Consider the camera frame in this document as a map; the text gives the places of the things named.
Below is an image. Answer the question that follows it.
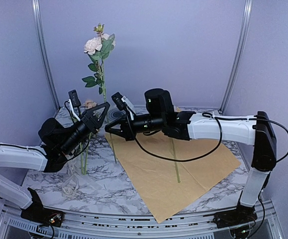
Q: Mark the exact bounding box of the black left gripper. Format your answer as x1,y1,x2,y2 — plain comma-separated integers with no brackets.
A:
59,102,110,154

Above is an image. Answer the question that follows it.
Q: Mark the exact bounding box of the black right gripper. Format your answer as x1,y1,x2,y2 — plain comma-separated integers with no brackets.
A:
105,111,165,140

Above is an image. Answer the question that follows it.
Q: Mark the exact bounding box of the brown orange wrapping paper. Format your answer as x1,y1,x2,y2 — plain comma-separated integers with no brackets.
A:
105,133,241,223

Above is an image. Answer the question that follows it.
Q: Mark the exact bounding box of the pink rose fake stem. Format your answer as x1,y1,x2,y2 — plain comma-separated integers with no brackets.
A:
81,23,117,164

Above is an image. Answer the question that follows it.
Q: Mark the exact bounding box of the yellow daisy fake bunch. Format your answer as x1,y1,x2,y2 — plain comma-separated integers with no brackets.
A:
81,100,97,175

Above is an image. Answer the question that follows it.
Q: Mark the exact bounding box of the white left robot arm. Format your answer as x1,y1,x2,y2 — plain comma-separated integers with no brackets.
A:
0,102,110,222

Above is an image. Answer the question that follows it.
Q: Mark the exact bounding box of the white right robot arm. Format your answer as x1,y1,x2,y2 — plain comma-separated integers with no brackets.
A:
105,88,277,223

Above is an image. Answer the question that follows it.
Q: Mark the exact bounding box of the grey ringed plate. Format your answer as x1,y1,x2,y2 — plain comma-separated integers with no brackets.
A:
106,106,136,123

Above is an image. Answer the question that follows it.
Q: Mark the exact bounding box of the cream ribbon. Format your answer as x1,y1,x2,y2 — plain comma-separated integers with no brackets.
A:
61,162,80,198

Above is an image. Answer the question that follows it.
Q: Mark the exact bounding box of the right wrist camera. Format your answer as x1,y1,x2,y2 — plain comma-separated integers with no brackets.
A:
111,92,136,120

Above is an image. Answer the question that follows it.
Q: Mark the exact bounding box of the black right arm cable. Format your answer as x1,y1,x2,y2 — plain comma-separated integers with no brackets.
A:
133,112,288,163

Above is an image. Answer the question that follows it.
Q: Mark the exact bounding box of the aluminium frame post left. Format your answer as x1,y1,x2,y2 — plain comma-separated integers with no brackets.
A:
32,0,60,110

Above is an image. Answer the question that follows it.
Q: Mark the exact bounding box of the aluminium frame post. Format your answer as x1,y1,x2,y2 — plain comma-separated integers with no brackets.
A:
219,0,253,113
32,0,60,110

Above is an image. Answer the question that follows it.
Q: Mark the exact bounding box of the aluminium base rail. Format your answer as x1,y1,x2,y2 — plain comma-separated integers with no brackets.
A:
0,201,284,239

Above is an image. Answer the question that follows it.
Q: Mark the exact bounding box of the aluminium frame post right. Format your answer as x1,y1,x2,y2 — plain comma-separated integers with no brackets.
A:
219,0,253,113

